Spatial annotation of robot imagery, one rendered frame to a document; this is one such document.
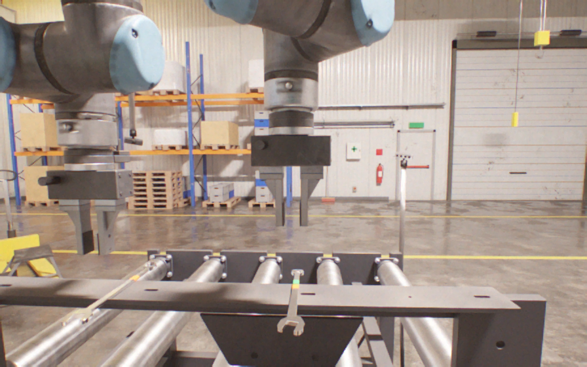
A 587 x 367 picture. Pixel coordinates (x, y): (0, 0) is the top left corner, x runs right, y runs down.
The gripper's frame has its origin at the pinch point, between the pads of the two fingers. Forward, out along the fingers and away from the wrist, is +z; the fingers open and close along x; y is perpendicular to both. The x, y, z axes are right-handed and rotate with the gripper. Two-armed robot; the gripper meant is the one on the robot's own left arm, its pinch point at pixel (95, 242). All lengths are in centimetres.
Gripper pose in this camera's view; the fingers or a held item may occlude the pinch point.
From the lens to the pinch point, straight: 66.3
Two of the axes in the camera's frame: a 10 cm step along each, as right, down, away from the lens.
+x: 10.0, 0.0, -0.6
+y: -0.6, 1.0, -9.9
